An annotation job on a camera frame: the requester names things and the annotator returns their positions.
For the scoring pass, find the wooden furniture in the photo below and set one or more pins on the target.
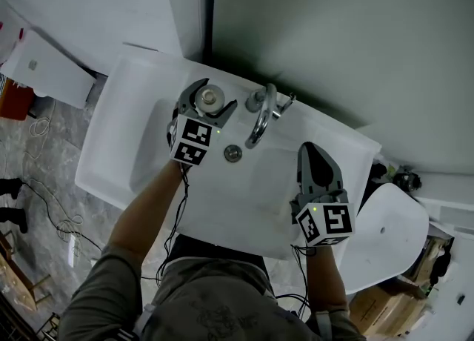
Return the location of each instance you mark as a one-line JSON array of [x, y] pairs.
[[15, 269]]

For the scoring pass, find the person's grey t-shirt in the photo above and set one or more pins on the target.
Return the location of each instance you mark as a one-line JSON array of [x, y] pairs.
[[207, 295]]

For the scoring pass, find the chrome faucet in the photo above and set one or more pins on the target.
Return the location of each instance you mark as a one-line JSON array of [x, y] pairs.
[[260, 124]]

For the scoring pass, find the white ceramic sink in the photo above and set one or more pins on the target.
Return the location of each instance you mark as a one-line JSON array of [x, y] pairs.
[[122, 117]]

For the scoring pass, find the person's left forearm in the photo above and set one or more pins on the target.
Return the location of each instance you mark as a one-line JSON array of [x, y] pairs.
[[148, 213]]

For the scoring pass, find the person's dark trousers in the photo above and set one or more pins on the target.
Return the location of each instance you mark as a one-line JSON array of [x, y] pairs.
[[207, 247]]

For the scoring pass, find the large white wall panel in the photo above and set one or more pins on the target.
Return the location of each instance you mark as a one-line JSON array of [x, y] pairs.
[[352, 35]]

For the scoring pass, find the chrome sink drain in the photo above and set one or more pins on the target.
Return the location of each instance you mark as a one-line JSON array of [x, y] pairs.
[[233, 153]]

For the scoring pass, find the orange box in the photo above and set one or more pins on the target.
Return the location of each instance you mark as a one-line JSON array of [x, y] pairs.
[[15, 100]]

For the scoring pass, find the black pipe fitting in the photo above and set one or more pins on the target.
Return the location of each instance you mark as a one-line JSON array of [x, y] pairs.
[[407, 182]]

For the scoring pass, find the person's right forearm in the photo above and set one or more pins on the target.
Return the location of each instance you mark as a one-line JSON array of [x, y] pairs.
[[326, 280]]

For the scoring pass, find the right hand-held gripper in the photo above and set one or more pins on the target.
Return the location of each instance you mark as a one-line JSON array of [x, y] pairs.
[[326, 221]]

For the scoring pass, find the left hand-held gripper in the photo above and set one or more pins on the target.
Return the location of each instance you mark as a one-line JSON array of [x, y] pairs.
[[192, 139]]

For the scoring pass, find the round metal can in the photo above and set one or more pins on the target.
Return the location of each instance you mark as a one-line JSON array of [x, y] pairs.
[[210, 96]]

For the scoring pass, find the cardboard box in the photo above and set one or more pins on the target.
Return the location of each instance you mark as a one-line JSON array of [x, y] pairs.
[[385, 310]]

